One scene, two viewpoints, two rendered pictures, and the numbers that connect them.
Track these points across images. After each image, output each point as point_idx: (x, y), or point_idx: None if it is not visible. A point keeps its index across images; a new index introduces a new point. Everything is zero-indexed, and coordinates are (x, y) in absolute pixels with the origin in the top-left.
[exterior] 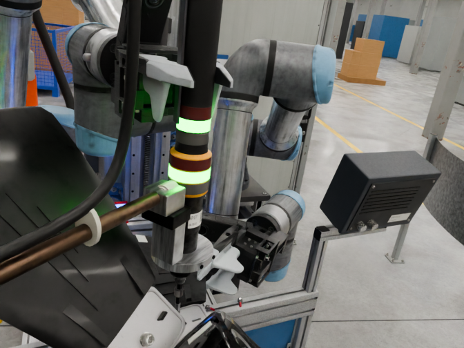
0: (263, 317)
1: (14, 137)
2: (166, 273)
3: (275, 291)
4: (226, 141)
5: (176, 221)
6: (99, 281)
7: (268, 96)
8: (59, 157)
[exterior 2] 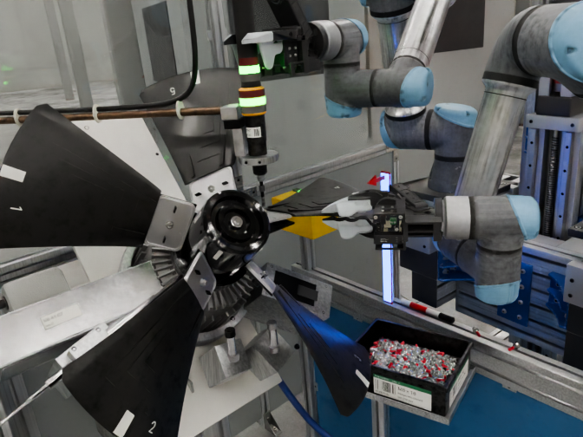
0: (540, 386)
1: (215, 80)
2: (315, 203)
3: (579, 369)
4: (474, 127)
5: (225, 124)
6: (205, 150)
7: (534, 75)
8: (231, 93)
